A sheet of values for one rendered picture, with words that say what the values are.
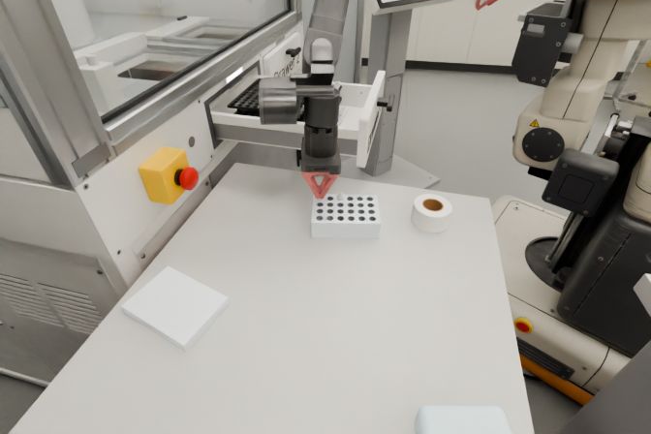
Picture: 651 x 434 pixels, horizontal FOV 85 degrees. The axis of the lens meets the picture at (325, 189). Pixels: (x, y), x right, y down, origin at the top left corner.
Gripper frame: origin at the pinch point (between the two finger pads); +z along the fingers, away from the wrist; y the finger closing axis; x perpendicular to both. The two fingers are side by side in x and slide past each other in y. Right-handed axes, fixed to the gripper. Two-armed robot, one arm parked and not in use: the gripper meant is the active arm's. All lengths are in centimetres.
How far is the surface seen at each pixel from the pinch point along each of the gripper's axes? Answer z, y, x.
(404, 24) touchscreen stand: -7, -119, 43
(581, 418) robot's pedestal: 44, 24, 57
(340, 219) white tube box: 2.5, 5.1, 3.7
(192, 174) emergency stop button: -6.4, 3.6, -21.5
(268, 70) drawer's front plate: -8.4, -46.0, -12.5
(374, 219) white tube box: 2.0, 5.7, 9.8
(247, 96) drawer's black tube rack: -8.6, -26.0, -15.9
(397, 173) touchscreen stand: 74, -118, 52
